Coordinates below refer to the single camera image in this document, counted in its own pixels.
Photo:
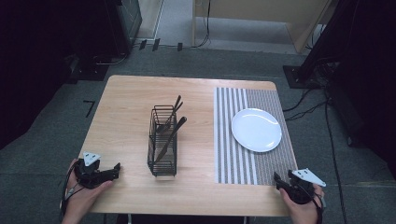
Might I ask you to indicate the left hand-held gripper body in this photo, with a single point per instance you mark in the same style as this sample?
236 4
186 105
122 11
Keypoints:
88 175

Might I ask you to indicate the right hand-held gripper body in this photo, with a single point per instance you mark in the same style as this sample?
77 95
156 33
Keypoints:
301 188

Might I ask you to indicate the person's right hand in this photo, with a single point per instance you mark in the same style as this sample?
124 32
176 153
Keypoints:
300 211

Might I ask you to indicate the person's left hand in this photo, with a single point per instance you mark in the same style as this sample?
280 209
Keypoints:
81 199

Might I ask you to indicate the grey striped placemat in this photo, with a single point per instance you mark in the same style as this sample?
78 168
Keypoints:
232 161

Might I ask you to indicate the white round plate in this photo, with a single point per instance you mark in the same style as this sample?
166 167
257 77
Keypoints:
256 130

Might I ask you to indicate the black stand base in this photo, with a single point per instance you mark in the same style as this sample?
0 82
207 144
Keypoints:
294 76

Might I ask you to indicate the dark equipment case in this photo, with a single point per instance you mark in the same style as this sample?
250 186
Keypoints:
124 25

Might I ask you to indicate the beige wooden cabinet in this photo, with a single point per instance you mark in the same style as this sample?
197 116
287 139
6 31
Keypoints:
264 11

